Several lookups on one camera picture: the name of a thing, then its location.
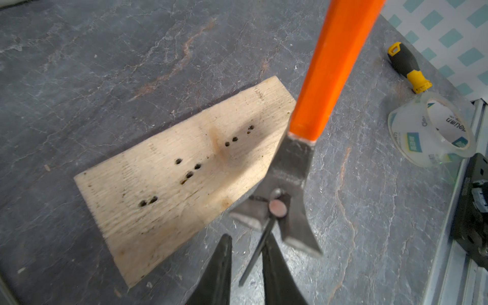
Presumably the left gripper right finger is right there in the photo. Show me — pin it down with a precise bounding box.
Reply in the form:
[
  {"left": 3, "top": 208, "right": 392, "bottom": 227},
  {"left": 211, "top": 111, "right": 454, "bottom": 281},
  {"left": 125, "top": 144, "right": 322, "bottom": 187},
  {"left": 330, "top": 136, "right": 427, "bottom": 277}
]
[{"left": 262, "top": 234, "right": 307, "bottom": 305}]

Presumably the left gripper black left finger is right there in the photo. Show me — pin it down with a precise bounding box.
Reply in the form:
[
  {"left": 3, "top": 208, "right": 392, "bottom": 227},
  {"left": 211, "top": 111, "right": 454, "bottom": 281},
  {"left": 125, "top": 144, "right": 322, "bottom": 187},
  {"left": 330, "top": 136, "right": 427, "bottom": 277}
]
[{"left": 186, "top": 234, "right": 232, "bottom": 305}]

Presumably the steel nail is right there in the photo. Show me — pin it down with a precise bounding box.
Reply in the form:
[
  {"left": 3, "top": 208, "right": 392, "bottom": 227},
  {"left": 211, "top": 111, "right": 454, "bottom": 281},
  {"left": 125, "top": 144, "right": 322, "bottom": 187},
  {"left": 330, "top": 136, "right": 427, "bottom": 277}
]
[{"left": 238, "top": 196, "right": 288, "bottom": 287}]

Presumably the wooden block with nails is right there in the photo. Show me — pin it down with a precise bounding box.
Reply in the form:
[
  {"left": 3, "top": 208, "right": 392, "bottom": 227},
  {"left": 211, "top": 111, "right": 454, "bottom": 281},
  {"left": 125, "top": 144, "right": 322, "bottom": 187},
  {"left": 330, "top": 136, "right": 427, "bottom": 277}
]
[{"left": 74, "top": 76, "right": 296, "bottom": 287}]

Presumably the orange black claw hammer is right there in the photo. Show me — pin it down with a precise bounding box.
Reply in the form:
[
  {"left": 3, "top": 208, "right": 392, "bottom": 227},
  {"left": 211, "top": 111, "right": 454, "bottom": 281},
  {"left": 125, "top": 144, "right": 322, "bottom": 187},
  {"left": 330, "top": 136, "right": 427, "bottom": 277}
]
[{"left": 230, "top": 1, "right": 384, "bottom": 255}]

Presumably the clear tape roll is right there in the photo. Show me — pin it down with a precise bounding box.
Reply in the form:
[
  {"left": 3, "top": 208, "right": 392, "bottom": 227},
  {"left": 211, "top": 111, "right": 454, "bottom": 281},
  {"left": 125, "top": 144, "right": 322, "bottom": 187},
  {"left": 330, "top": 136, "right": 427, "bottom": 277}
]
[{"left": 388, "top": 92, "right": 477, "bottom": 168}]

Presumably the yellow black screwdriver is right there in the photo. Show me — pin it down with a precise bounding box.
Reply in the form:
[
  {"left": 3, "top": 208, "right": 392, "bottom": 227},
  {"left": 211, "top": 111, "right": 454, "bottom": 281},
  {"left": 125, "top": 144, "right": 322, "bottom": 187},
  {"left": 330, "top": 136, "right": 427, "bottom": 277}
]
[{"left": 388, "top": 42, "right": 433, "bottom": 94}]

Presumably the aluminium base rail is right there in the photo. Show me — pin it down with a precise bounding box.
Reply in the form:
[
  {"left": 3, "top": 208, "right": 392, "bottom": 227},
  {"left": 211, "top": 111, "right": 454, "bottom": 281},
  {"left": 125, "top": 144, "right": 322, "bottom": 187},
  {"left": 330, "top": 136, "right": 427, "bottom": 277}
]
[{"left": 422, "top": 99, "right": 487, "bottom": 304}]

